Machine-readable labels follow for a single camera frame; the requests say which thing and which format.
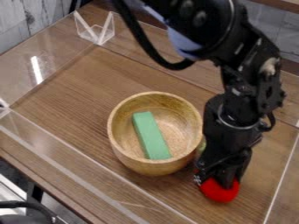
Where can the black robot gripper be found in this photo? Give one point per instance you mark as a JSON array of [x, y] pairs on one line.
[[229, 145]]

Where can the red plush strawberry fruit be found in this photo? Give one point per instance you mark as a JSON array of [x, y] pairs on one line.
[[219, 191]]

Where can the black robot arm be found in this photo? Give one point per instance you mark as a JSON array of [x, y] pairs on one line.
[[211, 30]]

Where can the green rectangular block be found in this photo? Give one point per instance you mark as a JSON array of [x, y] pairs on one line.
[[150, 136]]

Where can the round wooden bowl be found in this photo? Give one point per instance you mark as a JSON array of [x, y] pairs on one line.
[[179, 121]]

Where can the clear acrylic tray wall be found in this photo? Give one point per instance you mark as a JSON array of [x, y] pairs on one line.
[[62, 83]]

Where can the clear acrylic corner bracket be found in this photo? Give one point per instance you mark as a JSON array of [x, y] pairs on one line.
[[98, 34]]

